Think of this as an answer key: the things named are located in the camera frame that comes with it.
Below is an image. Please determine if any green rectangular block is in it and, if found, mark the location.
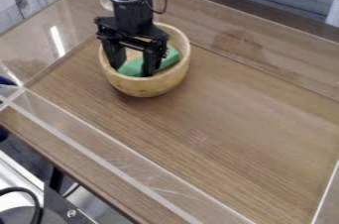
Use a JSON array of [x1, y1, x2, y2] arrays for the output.
[[117, 45, 180, 77]]

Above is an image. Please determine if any black cable loop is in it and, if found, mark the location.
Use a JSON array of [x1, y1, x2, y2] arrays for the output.
[[0, 186, 45, 224]]

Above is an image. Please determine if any brown wooden bowl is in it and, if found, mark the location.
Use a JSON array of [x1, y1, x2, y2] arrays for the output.
[[97, 23, 191, 97]]

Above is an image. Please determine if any clear acrylic table barrier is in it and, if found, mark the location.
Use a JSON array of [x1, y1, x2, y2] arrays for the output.
[[0, 0, 339, 224]]

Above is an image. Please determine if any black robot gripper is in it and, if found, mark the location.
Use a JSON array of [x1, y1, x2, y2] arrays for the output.
[[93, 0, 169, 77]]

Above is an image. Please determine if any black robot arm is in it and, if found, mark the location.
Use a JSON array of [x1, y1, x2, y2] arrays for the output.
[[93, 0, 169, 76]]

